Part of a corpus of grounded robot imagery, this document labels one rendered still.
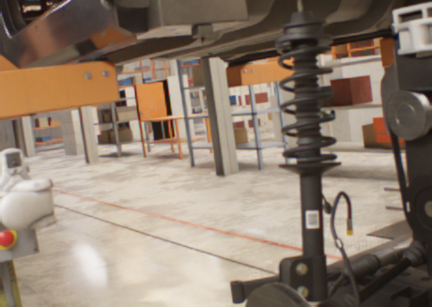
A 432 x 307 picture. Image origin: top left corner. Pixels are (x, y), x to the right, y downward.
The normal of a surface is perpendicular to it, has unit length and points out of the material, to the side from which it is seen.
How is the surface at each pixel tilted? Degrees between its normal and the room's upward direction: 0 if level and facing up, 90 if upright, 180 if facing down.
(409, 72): 90
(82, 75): 90
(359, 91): 90
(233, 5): 90
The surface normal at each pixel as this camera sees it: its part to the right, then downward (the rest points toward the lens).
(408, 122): -0.84, 0.16
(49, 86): 0.53, 0.01
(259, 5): 0.47, 0.69
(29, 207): 0.88, -0.10
